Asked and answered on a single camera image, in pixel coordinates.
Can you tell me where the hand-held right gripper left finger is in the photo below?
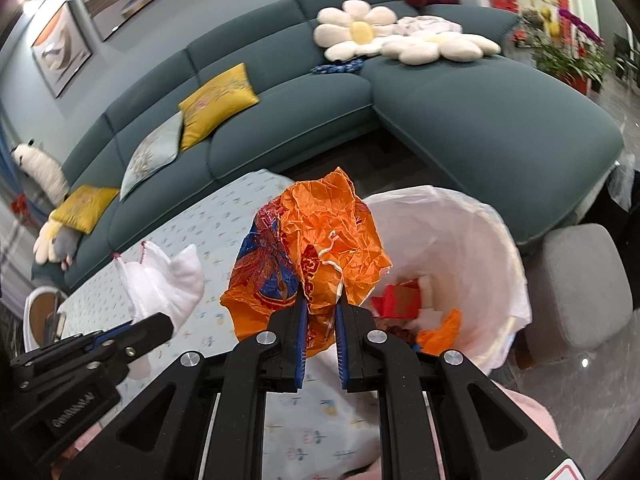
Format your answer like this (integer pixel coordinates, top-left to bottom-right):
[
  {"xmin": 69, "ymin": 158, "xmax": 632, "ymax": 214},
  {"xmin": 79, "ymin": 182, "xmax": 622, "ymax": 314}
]
[{"xmin": 60, "ymin": 287, "xmax": 308, "ymax": 480}]

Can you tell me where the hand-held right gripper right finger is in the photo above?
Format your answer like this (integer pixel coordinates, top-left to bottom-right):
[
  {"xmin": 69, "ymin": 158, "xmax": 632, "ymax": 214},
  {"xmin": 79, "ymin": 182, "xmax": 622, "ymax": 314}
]
[{"xmin": 334, "ymin": 290, "xmax": 576, "ymax": 480}]

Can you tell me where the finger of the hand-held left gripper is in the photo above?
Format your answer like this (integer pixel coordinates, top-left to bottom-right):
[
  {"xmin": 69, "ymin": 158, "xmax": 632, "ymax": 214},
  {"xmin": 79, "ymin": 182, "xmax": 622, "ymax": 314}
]
[{"xmin": 85, "ymin": 312, "xmax": 175, "ymax": 361}]

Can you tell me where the red paper packet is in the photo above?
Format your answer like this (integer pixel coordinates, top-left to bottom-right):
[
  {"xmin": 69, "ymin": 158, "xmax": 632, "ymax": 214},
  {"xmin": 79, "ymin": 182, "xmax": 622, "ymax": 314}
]
[{"xmin": 372, "ymin": 280, "xmax": 421, "ymax": 320}]

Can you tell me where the orange plastic bag red print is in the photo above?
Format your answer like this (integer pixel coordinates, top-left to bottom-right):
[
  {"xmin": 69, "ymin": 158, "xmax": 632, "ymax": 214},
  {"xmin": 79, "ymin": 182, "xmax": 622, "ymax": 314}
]
[{"xmin": 415, "ymin": 308, "xmax": 463, "ymax": 351}]

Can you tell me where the orange plastic bag blue print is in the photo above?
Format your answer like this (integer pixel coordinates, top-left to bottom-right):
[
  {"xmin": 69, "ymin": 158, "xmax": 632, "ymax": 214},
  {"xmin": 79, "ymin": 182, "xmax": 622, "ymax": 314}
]
[{"xmin": 220, "ymin": 166, "xmax": 393, "ymax": 358}]

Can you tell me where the trash bin with white liner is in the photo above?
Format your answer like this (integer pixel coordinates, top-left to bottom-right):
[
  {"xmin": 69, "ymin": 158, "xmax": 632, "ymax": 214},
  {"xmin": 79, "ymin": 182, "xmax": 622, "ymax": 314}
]
[{"xmin": 357, "ymin": 186, "xmax": 532, "ymax": 376}]

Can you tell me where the dark red scrap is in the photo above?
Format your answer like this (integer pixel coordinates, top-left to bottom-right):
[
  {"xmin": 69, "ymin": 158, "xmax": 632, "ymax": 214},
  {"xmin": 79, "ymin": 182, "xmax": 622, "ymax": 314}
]
[{"xmin": 375, "ymin": 322, "xmax": 416, "ymax": 348}]

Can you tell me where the white chair with brown seat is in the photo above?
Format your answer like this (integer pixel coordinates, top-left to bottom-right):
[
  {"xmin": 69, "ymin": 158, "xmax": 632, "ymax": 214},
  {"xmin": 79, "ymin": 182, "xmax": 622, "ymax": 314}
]
[{"xmin": 22, "ymin": 286, "xmax": 68, "ymax": 351}]

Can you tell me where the white and grey plush toy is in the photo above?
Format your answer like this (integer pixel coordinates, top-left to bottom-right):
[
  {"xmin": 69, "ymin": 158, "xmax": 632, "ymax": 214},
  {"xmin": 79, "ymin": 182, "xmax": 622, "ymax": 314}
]
[{"xmin": 32, "ymin": 217, "xmax": 83, "ymax": 271}]

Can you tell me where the printed light blue tablecloth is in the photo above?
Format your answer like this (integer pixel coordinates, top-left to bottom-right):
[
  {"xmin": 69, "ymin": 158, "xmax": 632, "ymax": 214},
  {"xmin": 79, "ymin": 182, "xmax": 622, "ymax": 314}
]
[{"xmin": 22, "ymin": 170, "xmax": 386, "ymax": 480}]

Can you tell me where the yellow embroidered pillow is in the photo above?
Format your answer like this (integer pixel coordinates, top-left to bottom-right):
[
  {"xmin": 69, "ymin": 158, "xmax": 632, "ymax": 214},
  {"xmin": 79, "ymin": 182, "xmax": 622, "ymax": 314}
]
[
  {"xmin": 178, "ymin": 62, "xmax": 261, "ymax": 152},
  {"xmin": 50, "ymin": 184, "xmax": 121, "ymax": 235}
]

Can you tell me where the light blue embroidered pillow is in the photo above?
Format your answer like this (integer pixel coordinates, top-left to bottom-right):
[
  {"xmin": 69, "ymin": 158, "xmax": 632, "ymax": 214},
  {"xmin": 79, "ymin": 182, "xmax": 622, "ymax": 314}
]
[{"xmin": 119, "ymin": 111, "xmax": 185, "ymax": 202}]

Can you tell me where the white panda plush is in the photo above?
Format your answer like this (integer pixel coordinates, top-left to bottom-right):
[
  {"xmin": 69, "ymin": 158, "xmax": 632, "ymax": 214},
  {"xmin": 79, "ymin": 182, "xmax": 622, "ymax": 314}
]
[{"xmin": 10, "ymin": 141, "xmax": 68, "ymax": 206}]

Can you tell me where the grey ottoman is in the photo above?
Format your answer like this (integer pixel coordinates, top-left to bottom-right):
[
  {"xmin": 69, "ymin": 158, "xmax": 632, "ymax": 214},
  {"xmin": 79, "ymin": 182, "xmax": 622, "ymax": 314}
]
[{"xmin": 517, "ymin": 223, "xmax": 633, "ymax": 368}]

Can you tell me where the teal sectional sofa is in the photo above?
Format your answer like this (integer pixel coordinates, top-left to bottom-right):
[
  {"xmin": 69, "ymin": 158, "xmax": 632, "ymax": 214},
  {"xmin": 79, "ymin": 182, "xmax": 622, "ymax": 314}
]
[{"xmin": 62, "ymin": 0, "xmax": 625, "ymax": 286}]

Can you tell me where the blue patterned cloth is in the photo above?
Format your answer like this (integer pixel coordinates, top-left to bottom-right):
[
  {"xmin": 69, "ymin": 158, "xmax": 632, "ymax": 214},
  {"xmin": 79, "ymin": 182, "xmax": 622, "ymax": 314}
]
[{"xmin": 310, "ymin": 58, "xmax": 366, "ymax": 76}]

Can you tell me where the small framed abstract painting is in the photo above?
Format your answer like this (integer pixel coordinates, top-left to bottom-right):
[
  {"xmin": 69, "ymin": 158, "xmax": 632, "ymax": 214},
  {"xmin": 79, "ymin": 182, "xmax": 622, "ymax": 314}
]
[{"xmin": 30, "ymin": 0, "xmax": 94, "ymax": 98}]

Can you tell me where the white flower cushion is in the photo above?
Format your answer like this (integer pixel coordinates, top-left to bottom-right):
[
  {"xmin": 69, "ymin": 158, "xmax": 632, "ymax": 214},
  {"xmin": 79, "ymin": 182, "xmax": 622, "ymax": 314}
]
[
  {"xmin": 380, "ymin": 32, "xmax": 502, "ymax": 67},
  {"xmin": 313, "ymin": 0, "xmax": 398, "ymax": 63}
]

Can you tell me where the pale pink cushion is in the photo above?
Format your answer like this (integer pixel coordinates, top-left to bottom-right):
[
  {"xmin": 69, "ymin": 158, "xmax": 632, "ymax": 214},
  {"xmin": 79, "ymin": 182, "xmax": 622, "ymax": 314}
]
[{"xmin": 395, "ymin": 15, "xmax": 463, "ymax": 38}]

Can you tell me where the potted green plant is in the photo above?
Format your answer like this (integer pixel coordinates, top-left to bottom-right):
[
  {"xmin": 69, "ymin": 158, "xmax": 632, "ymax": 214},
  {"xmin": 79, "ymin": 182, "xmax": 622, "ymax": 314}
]
[{"xmin": 520, "ymin": 7, "xmax": 621, "ymax": 93}]

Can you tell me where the purple orchid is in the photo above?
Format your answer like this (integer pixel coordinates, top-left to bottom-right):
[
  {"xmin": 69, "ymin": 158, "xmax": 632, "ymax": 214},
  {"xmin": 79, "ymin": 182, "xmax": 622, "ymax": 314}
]
[{"xmin": 557, "ymin": 7, "xmax": 606, "ymax": 46}]

